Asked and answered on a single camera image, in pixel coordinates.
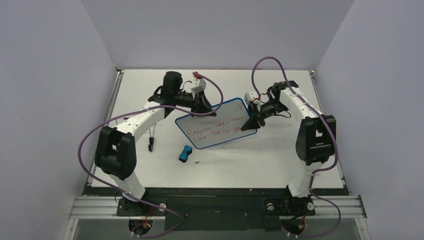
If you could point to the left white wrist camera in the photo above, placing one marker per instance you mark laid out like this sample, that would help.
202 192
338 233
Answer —
198 85

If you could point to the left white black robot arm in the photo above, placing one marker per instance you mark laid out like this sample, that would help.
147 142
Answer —
116 153

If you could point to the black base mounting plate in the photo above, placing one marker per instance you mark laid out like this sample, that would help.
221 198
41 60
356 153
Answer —
218 209

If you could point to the wire whiteboard stand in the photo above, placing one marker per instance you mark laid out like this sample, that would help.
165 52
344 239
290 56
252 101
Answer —
151 136

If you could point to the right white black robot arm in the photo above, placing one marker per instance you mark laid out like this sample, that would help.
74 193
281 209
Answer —
314 143

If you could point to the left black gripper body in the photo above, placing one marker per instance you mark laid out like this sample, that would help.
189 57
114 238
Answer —
184 99

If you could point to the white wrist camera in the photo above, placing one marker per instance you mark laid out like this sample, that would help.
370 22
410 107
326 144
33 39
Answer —
198 85
252 99

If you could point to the blue and black eraser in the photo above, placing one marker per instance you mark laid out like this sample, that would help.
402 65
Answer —
187 150

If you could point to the blue framed whiteboard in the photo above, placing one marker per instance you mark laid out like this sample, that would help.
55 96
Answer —
207 131

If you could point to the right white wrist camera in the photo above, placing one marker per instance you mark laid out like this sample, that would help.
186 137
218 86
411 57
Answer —
252 99

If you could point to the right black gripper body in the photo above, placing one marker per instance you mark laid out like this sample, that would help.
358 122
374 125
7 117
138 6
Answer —
258 110

